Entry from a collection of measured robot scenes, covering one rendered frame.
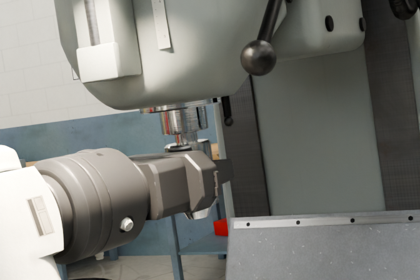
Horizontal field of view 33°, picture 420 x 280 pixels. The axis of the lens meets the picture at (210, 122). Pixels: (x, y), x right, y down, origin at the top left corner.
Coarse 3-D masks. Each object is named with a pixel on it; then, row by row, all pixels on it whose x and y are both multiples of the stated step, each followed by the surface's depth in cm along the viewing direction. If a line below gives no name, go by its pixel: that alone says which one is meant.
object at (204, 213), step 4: (208, 208) 71; (196, 212) 71; (200, 212) 71; (204, 212) 71; (208, 212) 72; (188, 216) 71; (192, 216) 71; (196, 216) 71; (200, 216) 71; (204, 216) 71
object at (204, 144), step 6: (168, 144) 72; (174, 144) 71; (180, 144) 70; (186, 144) 70; (192, 144) 70; (198, 144) 70; (204, 144) 70; (210, 144) 71; (168, 150) 71; (174, 150) 70; (180, 150) 70; (186, 150) 70; (192, 150) 70; (198, 150) 70; (204, 150) 70
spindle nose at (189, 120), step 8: (160, 112) 71; (168, 112) 70; (176, 112) 69; (184, 112) 69; (192, 112) 70; (200, 112) 70; (160, 120) 71; (168, 120) 70; (176, 120) 70; (184, 120) 69; (192, 120) 70; (200, 120) 70; (168, 128) 70; (176, 128) 70; (184, 128) 69; (192, 128) 70; (200, 128) 70
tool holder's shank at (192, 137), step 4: (188, 132) 70; (192, 132) 71; (196, 132) 72; (176, 136) 71; (180, 136) 71; (184, 136) 71; (188, 136) 71; (192, 136) 71; (196, 136) 71; (176, 140) 71; (180, 140) 71; (184, 140) 71; (188, 140) 71; (192, 140) 71; (196, 140) 71
